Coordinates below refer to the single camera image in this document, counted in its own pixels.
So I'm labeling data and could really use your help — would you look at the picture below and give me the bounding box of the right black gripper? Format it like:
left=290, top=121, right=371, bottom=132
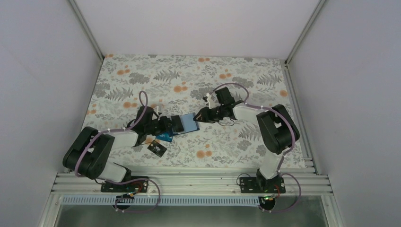
left=194, top=104, right=225, bottom=123

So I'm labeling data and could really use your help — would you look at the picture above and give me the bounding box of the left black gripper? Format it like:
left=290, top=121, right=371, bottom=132
left=145, top=116, right=175, bottom=136

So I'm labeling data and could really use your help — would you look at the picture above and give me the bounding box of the blue card holder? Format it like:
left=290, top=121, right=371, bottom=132
left=171, top=113, right=200, bottom=136

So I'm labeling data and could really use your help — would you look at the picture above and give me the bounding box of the plain black card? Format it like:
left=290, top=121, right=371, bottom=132
left=171, top=115, right=184, bottom=133

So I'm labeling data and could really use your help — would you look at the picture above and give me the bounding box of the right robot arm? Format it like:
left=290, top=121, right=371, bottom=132
left=193, top=87, right=300, bottom=192

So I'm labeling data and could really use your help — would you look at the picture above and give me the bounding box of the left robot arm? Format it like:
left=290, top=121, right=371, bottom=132
left=62, top=106, right=177, bottom=192

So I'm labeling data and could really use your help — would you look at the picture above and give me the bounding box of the blue credit card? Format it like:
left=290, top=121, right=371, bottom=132
left=156, top=133, right=174, bottom=142

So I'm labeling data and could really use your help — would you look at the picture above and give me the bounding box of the black card with chip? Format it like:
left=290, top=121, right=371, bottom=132
left=147, top=140, right=167, bottom=157

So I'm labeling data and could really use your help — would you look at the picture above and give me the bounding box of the floral table mat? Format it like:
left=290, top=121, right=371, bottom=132
left=83, top=54, right=291, bottom=168

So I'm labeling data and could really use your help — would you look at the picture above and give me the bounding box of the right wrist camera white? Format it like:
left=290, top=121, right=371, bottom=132
left=202, top=93, right=216, bottom=109

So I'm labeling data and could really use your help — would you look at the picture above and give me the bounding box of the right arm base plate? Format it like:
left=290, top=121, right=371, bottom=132
left=239, top=176, right=286, bottom=194

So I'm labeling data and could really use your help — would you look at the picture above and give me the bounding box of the perforated cable duct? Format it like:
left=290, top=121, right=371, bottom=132
left=61, top=195, right=259, bottom=207

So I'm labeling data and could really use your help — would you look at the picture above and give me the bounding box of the aluminium rail frame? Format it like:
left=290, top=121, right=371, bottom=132
left=39, top=166, right=343, bottom=227

